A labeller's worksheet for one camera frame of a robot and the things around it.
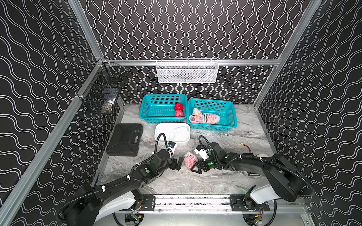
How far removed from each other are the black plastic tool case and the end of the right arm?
0.41m

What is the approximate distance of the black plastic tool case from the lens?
0.90 metres

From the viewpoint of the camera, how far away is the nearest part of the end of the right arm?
2.30 feet

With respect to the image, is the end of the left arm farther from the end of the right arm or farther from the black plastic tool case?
the black plastic tool case

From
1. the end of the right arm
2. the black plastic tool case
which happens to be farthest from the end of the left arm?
the black plastic tool case
